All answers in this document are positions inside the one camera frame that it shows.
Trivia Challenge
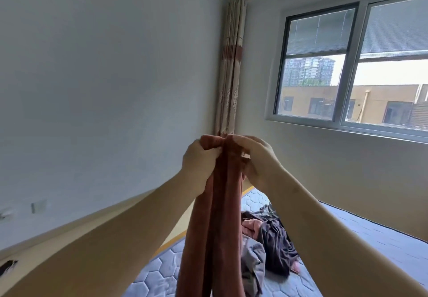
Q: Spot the person's right hand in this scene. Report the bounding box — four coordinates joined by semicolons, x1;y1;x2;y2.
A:
224;134;285;194

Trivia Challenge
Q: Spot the person's left hand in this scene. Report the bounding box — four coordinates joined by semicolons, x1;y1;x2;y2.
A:
181;136;225;197

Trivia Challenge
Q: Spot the pink pajama shirt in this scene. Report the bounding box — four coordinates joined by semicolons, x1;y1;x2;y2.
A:
241;217;265;241

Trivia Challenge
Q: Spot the pink red garment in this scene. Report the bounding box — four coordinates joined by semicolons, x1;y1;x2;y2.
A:
175;133;251;297

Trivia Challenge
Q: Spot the dark purple garment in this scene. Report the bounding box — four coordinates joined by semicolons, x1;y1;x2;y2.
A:
254;203;302;277

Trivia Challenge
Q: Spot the grey printed t-shirt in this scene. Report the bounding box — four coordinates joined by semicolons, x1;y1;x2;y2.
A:
241;235;268;297

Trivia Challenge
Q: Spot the blue quilted mattress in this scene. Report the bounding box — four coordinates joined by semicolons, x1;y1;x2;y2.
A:
120;186;428;297

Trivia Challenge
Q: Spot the person's right forearm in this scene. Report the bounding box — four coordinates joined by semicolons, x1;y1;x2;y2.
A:
264;168;428;297

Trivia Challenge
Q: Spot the person's left forearm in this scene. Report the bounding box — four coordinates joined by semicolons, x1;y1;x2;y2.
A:
0;172;202;297

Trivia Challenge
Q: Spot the patterned curtain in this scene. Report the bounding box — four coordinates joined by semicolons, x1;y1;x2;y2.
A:
213;0;248;137

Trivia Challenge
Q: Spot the grey framed window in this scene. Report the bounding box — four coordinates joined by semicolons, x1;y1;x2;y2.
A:
265;0;428;144

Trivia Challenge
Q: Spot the white power socket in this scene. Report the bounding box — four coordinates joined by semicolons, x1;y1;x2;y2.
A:
30;198;49;215
0;206;16;222

